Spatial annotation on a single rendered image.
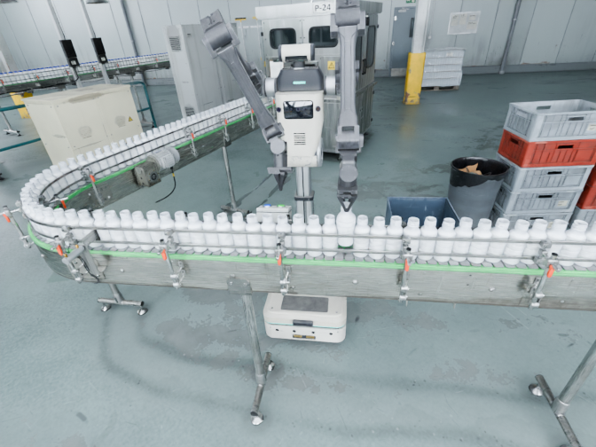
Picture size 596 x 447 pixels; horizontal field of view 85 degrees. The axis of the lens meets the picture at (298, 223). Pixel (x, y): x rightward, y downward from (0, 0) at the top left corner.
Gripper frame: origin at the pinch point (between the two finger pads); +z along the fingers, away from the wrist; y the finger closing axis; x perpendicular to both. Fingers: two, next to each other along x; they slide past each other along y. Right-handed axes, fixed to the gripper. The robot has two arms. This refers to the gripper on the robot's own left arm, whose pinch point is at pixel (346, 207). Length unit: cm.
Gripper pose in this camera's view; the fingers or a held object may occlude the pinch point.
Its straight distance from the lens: 117.4
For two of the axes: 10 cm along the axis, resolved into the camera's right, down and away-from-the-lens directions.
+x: -9.9, -0.3, 1.4
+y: 1.3, -5.3, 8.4
